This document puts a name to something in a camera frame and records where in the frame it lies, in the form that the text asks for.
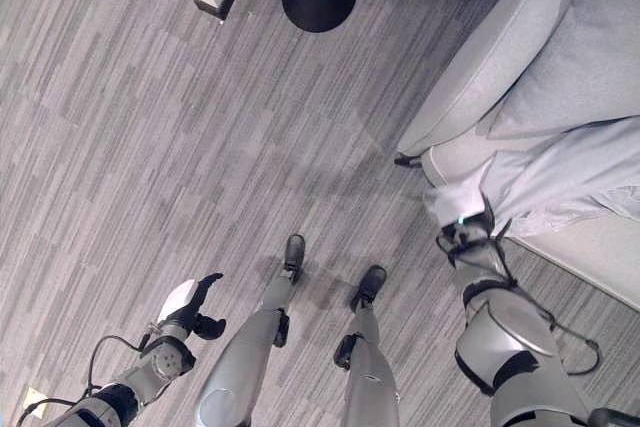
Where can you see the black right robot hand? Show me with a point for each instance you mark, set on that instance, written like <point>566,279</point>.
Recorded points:
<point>452,204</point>

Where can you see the black sofa leg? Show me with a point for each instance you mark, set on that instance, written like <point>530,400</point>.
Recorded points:
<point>407,161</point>

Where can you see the grey sofa cushion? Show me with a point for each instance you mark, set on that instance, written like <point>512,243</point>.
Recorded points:
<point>590,47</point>

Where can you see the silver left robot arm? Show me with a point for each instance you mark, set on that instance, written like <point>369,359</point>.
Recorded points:
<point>162,362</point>

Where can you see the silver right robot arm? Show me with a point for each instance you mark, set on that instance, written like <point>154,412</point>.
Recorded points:
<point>515,347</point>

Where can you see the silver left robot leg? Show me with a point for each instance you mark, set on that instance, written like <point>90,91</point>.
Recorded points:
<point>250,342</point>

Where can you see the silver right robot leg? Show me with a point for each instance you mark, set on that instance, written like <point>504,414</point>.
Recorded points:
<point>367,372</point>

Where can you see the silver robot leg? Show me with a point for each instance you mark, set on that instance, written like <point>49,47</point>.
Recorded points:
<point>367,372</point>
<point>250,342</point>

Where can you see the brass floor socket plate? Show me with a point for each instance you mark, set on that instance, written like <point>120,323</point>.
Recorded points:
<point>35,399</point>

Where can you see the grey fabric sofa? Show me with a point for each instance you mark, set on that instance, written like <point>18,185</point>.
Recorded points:
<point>475,72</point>

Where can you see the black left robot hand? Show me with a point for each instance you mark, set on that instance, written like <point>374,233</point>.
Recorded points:
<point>184,308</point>

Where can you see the pale blue garment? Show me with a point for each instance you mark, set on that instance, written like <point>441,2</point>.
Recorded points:
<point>560,172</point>

